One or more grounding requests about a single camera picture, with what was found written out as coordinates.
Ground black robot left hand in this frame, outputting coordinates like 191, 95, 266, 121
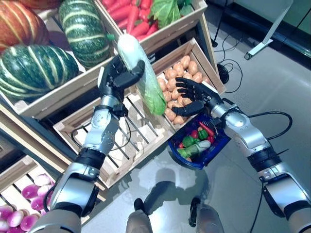
98, 55, 146, 97

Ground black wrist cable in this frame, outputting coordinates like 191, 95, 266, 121
71, 116, 132, 152
247, 111, 294, 141

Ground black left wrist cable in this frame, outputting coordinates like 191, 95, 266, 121
71, 116, 132, 152

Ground green leafy cabbage head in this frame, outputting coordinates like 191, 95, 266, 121
149, 0, 182, 29

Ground silver robot right leg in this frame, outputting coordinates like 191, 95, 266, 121
189, 198, 225, 233

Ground small green striped pumpkin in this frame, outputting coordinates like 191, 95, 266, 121
58, 0, 115, 68

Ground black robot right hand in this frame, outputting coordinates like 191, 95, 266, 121
172, 77, 214, 117

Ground silver robot left leg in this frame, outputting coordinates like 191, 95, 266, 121
126, 198, 153, 233

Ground purple white plastic onion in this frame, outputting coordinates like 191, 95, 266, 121
0, 205, 14, 220
7, 210, 24, 228
21, 184, 39, 200
34, 174, 52, 186
31, 196, 46, 211
37, 185, 53, 197
20, 215, 39, 231

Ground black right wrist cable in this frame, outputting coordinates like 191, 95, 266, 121
247, 111, 294, 141

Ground white office desk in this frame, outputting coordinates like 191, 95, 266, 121
244, 0, 294, 61

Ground large green striped pumpkin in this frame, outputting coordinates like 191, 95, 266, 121
0, 44, 80, 102

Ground black round floor base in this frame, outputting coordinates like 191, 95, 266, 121
217, 62, 229, 83

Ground blue plastic shopping basket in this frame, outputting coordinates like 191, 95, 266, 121
168, 114, 231, 170

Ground wooden display stand dark posts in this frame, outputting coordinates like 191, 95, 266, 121
0, 14, 219, 185

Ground small green round vegetable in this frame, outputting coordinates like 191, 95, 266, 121
182, 135, 200, 148

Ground orange striped pumpkin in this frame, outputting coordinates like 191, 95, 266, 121
0, 0, 51, 53
18, 0, 61, 9

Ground wide light wooden crate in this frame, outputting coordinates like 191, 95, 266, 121
0, 0, 151, 121

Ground red chili pepper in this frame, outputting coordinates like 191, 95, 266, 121
198, 121, 215, 136

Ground black metal rack stand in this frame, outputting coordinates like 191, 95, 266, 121
211, 0, 230, 48

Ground silver robot leg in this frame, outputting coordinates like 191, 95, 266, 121
189, 198, 225, 233
126, 198, 153, 233

